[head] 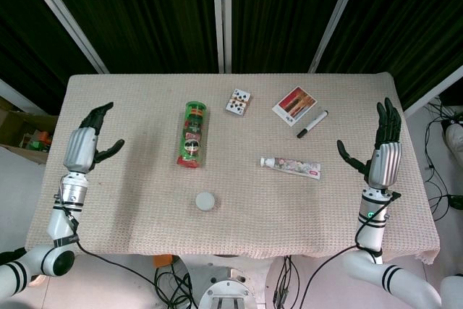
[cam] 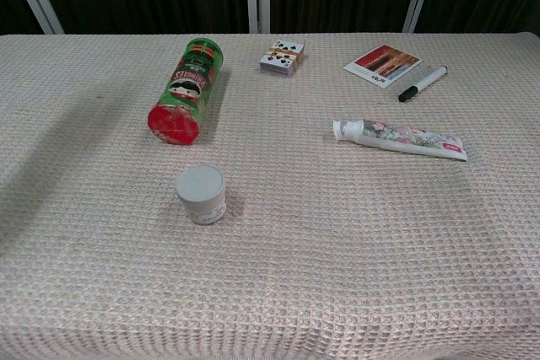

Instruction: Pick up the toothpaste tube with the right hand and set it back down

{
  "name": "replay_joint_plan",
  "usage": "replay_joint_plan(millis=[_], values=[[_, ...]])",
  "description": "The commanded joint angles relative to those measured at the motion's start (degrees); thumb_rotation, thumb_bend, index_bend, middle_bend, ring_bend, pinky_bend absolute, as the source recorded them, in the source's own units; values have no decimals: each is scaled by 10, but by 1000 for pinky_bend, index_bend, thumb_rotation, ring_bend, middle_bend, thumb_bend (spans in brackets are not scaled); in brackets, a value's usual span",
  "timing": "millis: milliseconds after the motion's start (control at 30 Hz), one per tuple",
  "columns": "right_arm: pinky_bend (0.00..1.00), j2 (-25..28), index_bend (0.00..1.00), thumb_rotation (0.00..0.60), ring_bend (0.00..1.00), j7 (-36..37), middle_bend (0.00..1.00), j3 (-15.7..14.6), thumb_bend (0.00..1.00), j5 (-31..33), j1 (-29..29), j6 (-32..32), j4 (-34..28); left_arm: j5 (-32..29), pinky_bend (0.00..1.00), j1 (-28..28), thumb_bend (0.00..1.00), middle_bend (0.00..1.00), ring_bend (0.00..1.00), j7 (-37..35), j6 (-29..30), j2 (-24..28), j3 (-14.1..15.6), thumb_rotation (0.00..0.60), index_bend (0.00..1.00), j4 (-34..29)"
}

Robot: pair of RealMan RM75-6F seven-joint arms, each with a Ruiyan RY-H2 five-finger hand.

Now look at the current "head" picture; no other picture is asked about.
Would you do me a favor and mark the banded playing card deck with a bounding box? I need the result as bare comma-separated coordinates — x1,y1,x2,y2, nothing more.
224,88,253,118

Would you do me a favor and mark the cardboard box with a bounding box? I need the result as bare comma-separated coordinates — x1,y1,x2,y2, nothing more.
0,96,59,164

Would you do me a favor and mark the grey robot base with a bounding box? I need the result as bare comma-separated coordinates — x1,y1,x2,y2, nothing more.
197,264,267,309

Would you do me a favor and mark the dark green curtain panel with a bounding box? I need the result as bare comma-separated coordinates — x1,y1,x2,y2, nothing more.
35,0,223,75
230,0,357,75
0,0,99,114
314,0,463,111

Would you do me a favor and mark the beige waffle tablecloth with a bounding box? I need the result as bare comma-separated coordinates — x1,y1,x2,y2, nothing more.
25,72,442,265

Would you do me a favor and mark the floral squeeze tube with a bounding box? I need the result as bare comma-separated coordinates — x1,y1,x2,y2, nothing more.
260,156,323,181

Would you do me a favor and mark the black and white marker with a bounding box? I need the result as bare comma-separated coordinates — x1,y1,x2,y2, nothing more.
296,109,330,140

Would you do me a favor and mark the orange plastic object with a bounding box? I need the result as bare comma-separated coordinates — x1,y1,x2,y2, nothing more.
153,254,173,271

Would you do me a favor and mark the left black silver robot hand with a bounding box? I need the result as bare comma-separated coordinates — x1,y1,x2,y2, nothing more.
64,101,125,175

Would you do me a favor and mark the white frame post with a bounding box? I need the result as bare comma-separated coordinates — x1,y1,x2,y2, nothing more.
402,64,463,119
16,0,110,75
211,0,233,75
307,0,368,75
0,77,59,117

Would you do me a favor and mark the black floor cable bundle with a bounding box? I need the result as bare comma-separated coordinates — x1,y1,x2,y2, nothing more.
422,96,463,221
272,255,299,309
154,263,198,309

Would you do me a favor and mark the green Pringles can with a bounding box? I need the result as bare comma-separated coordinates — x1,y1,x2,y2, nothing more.
176,101,209,170

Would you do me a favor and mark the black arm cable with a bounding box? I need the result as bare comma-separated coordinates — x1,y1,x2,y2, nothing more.
54,195,199,309
299,190,403,309

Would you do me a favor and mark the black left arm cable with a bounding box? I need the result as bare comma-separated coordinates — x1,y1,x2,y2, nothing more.
54,195,199,309

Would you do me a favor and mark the red photo postcard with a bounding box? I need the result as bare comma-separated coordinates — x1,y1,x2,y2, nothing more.
271,85,319,127

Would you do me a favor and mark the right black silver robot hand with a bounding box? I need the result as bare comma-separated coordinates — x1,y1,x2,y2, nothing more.
336,98,404,191

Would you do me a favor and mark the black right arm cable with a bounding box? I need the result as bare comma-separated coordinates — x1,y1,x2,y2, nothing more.
299,190,403,309

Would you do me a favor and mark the small white jar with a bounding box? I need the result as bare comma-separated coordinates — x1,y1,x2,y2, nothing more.
195,190,217,213

